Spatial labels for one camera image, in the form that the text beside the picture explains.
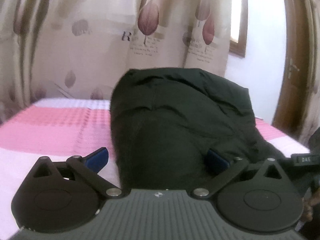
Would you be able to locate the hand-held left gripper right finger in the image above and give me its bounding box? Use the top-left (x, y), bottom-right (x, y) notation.
top-left (191, 148), bottom-right (286, 201)

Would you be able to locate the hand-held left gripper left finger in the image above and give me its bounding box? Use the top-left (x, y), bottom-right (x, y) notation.
top-left (29, 147), bottom-right (123, 201)

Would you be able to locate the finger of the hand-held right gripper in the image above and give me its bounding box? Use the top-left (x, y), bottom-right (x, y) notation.
top-left (278, 156), bottom-right (292, 167)

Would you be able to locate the black garment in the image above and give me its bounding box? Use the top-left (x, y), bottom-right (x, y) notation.
top-left (109, 67), bottom-right (300, 190)

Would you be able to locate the person's right hand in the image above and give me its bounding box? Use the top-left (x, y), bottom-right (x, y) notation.
top-left (302, 192), bottom-right (315, 222)

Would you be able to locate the pink checked bed sheet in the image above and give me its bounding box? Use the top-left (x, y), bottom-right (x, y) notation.
top-left (0, 98), bottom-right (311, 238)

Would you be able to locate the wooden door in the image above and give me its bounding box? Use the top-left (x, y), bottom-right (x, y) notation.
top-left (272, 0), bottom-right (314, 141)

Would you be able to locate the beige leaf print curtain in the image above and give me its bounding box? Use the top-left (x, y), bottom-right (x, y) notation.
top-left (0, 0), bottom-right (248, 127)

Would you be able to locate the metal door handle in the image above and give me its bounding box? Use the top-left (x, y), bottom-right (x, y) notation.
top-left (287, 57), bottom-right (300, 80)

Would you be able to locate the wooden window frame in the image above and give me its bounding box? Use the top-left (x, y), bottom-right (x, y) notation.
top-left (229, 0), bottom-right (248, 58)

